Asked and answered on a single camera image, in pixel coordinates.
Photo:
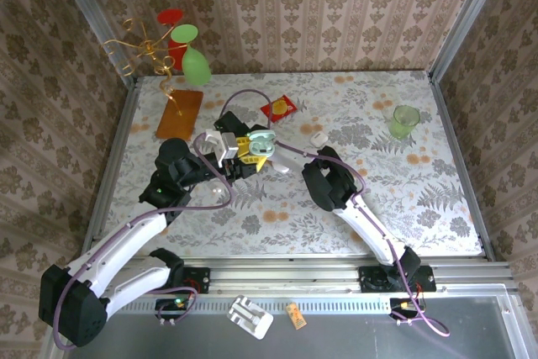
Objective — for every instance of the mint green charging case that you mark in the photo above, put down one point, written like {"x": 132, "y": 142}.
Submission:
{"x": 262, "y": 151}

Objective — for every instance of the white pill-shaped charging case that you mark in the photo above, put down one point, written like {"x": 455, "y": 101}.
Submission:
{"x": 318, "y": 138}

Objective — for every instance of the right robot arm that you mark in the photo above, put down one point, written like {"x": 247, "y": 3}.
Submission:
{"x": 365, "y": 224}

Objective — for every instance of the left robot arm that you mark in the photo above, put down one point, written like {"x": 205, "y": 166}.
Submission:
{"x": 126, "y": 241}

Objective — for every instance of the red foil packet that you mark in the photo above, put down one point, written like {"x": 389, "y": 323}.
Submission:
{"x": 281, "y": 109}

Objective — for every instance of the green wine glass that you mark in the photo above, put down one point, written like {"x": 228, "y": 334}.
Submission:
{"x": 195, "y": 67}

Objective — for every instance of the floral table cover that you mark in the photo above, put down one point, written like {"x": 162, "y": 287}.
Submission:
{"x": 294, "y": 224}

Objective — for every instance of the red wine glass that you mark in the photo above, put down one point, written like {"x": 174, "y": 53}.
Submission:
{"x": 170, "y": 17}

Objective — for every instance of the small controller board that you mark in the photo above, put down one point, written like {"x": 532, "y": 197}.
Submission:
{"x": 399, "y": 304}
{"x": 168, "y": 304}

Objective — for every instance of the green plastic cup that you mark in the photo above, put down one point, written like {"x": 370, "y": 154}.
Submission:
{"x": 402, "y": 123}

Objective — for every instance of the white plastic holder tray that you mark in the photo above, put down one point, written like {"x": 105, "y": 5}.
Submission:
{"x": 252, "y": 319}

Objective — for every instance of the small orange packet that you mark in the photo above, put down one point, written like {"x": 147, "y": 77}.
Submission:
{"x": 296, "y": 317}

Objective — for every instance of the aluminium table side rail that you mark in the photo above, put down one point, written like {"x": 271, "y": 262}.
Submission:
{"x": 114, "y": 153}
{"x": 446, "y": 115}

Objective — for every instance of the aluminium mounting rail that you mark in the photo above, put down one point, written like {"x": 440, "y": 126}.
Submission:
{"x": 286, "y": 277}

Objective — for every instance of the aluminium frame post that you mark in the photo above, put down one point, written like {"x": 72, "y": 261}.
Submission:
{"x": 86, "y": 1}
{"x": 473, "y": 1}

